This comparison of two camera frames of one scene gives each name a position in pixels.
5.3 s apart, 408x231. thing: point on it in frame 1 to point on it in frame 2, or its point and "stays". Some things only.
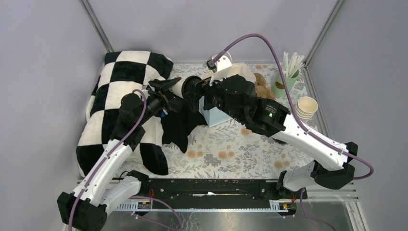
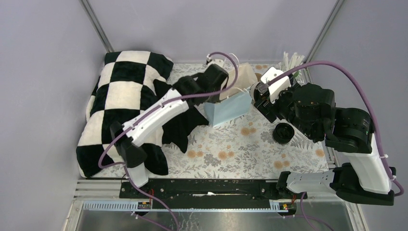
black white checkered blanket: x=123 y=71 stays
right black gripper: x=193 y=99 to x=266 y=107
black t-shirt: x=176 y=126 stays
